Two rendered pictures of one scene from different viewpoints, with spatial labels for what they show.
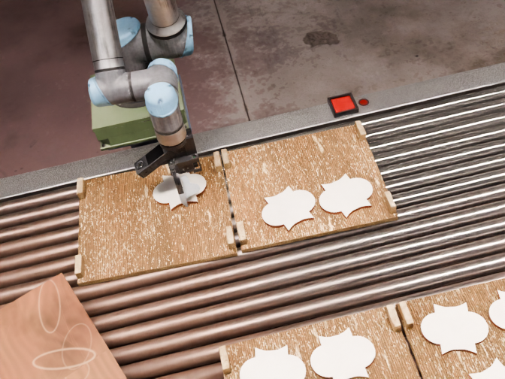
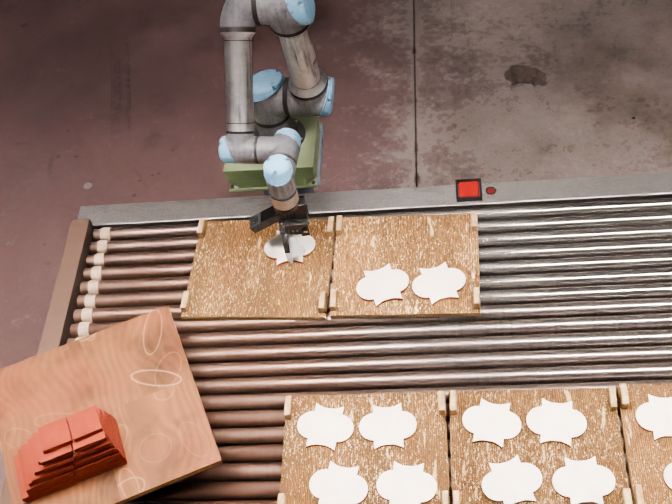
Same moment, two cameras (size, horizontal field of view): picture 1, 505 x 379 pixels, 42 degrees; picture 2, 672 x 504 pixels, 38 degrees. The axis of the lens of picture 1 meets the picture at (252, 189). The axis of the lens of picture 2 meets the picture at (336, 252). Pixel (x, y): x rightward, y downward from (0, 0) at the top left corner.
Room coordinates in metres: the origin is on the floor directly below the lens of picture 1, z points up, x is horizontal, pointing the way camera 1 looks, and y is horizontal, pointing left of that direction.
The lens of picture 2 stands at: (-0.51, -0.40, 3.13)
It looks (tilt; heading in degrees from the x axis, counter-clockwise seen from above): 51 degrees down; 15
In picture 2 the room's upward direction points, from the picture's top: 11 degrees counter-clockwise
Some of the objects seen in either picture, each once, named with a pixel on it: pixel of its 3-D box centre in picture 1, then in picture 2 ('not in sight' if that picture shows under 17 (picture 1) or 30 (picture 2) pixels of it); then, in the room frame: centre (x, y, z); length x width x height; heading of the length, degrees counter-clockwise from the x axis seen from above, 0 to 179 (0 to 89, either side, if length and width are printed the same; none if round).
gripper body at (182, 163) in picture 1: (179, 152); (291, 215); (1.20, 0.17, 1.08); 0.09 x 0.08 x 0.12; 98
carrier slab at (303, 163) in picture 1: (304, 184); (405, 264); (1.15, -0.14, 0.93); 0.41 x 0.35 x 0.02; 93
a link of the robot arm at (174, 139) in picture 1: (170, 130); (284, 195); (1.20, 0.18, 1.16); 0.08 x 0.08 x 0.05
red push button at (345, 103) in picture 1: (343, 105); (468, 190); (1.43, -0.31, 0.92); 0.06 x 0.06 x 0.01; 5
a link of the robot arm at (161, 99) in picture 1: (164, 107); (279, 176); (1.20, 0.18, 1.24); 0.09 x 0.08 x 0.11; 179
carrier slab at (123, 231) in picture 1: (153, 216); (261, 268); (1.13, 0.27, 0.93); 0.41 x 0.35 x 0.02; 91
